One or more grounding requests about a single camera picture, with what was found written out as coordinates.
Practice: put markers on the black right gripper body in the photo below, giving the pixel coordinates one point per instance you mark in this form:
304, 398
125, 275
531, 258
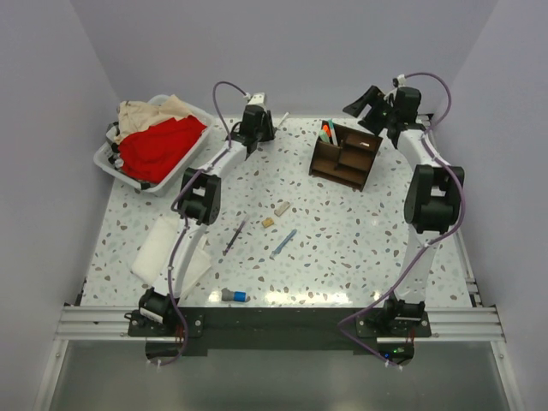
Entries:
378, 117

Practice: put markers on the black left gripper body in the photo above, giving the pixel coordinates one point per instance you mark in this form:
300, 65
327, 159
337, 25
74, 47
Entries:
265, 133

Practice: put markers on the teal capped white marker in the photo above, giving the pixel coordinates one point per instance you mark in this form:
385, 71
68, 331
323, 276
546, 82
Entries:
334, 132

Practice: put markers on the beige eraser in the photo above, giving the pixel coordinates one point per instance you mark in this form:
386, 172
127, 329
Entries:
282, 209

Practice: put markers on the blue pen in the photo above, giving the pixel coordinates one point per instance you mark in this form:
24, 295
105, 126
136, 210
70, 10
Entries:
283, 243

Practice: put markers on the green capped white marker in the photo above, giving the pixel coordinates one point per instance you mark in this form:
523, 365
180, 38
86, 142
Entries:
284, 117

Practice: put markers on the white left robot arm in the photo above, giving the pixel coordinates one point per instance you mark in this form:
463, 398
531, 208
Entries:
197, 206

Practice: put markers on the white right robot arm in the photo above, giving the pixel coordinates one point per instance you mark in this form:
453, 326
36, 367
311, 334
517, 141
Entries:
406, 299

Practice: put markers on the brown wooden desk organizer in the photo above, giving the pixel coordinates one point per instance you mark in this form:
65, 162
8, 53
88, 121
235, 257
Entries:
350, 163

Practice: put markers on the light green highlighter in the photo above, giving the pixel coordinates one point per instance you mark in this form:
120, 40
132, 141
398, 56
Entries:
323, 135

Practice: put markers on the small tan sharpener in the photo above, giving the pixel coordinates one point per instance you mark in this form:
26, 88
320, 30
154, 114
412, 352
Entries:
267, 222

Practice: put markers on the red cloth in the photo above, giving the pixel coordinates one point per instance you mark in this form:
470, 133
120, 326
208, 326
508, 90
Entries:
152, 154

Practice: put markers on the beige cloth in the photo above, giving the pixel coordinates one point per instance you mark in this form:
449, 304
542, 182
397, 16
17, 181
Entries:
138, 116

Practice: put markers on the purple black pen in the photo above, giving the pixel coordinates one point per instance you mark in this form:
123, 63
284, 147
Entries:
234, 237

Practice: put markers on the white plastic basket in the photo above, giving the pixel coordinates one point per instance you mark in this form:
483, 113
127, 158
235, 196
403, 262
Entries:
107, 157

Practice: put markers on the grey blue cylinder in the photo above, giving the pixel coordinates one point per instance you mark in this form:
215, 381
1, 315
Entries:
233, 296

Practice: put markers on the white folded cloth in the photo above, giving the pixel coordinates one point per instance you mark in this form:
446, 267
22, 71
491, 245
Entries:
155, 251

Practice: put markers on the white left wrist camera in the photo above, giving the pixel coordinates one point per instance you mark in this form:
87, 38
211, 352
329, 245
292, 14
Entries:
258, 99

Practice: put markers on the aluminium right side rail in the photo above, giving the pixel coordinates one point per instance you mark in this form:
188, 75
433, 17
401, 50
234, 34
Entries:
440, 202

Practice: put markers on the aluminium rail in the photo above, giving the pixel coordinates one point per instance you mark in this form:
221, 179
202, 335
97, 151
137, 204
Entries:
440, 202
449, 324

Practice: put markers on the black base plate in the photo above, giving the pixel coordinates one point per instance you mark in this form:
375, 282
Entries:
306, 329

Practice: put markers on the aluminium front rail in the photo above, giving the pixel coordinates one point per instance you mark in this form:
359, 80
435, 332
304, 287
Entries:
449, 324

